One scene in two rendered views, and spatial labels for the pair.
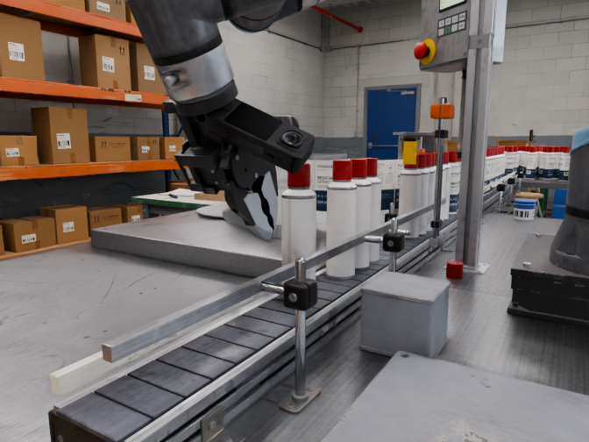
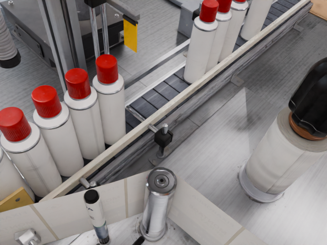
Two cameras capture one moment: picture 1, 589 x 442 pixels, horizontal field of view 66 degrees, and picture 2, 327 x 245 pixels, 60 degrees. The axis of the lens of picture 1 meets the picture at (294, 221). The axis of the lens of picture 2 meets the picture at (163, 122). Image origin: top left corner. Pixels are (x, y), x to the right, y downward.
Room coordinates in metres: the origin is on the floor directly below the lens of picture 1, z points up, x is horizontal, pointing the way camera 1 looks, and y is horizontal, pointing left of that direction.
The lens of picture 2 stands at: (1.42, -0.15, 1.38)
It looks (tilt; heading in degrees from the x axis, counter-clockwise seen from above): 53 degrees down; 185
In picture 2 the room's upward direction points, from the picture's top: 8 degrees clockwise
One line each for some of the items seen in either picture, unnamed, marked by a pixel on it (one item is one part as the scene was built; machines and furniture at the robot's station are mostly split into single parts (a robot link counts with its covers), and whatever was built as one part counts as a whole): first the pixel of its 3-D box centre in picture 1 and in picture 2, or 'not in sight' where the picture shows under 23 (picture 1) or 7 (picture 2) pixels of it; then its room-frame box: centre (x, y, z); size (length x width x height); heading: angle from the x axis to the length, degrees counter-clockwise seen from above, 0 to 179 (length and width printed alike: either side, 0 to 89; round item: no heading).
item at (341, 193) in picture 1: (341, 219); (230, 25); (0.79, -0.08, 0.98); 0.05 x 0.05 x 0.20
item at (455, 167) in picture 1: (450, 183); not in sight; (1.47, -0.50, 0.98); 0.05 x 0.05 x 0.20
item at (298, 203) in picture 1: (299, 232); (260, 5); (0.67, -0.01, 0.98); 0.05 x 0.05 x 0.20
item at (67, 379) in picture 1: (330, 256); (226, 61); (0.83, -0.07, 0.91); 1.07 x 0.01 x 0.02; 149
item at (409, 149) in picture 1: (409, 151); (130, 33); (1.05, -0.26, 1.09); 0.03 x 0.01 x 0.06; 59
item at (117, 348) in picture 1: (369, 234); (208, 31); (0.79, -0.13, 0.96); 1.07 x 0.01 x 0.01; 149
